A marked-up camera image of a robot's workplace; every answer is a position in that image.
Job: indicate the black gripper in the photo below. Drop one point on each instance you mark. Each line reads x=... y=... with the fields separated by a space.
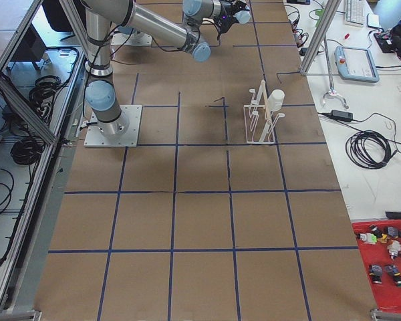
x=224 y=21

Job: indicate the light blue cup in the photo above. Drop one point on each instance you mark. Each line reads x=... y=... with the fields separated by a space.
x=243 y=16

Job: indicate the white ikea cup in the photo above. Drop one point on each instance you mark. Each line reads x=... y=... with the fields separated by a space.
x=275 y=100

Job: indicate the white keyboard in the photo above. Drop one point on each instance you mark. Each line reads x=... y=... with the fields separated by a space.
x=354 y=13

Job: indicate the teach pendant tablet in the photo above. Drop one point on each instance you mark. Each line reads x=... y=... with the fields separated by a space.
x=356 y=64

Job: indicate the black power adapter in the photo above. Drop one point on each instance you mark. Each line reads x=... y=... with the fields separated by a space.
x=341 y=115

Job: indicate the red parts tray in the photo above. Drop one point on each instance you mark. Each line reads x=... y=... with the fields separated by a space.
x=379 y=243

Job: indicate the green handled reach grabber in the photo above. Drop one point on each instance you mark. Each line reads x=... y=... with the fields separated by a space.
x=331 y=93

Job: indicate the aluminium frame post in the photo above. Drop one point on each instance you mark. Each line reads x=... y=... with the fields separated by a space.
x=319 y=34

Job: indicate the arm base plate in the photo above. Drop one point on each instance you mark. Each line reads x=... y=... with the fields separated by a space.
x=122 y=132
x=135 y=39

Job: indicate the white wire cup rack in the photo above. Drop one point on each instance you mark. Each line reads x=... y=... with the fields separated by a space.
x=260 y=123

